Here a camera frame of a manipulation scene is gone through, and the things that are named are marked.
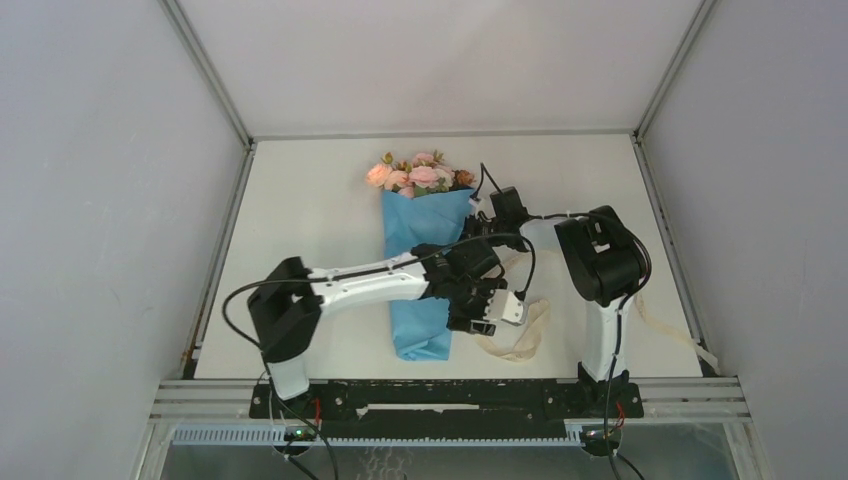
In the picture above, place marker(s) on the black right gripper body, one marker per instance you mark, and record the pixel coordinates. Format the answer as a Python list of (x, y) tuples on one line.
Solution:
[(492, 230)]

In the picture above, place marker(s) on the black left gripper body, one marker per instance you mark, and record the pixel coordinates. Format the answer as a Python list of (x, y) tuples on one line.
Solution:
[(468, 303)]

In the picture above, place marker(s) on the blue wrapping paper sheet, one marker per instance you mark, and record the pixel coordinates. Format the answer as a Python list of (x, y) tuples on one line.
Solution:
[(418, 328)]

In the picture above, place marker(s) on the pink fake rose stem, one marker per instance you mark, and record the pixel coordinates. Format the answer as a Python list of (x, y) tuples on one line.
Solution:
[(429, 174), (379, 174), (398, 182)]

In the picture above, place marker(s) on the cream ribbon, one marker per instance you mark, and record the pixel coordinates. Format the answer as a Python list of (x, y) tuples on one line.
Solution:
[(538, 318)]

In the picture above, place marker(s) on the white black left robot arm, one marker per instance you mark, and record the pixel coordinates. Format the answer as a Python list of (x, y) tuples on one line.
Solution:
[(285, 309)]

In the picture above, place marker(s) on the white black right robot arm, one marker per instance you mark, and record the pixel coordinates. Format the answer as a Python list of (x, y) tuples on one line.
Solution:
[(607, 263)]

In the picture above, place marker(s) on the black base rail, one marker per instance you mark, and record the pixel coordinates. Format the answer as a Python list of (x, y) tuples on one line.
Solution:
[(461, 408)]

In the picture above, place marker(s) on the white cable duct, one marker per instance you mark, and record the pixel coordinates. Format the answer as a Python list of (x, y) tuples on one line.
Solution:
[(222, 435)]

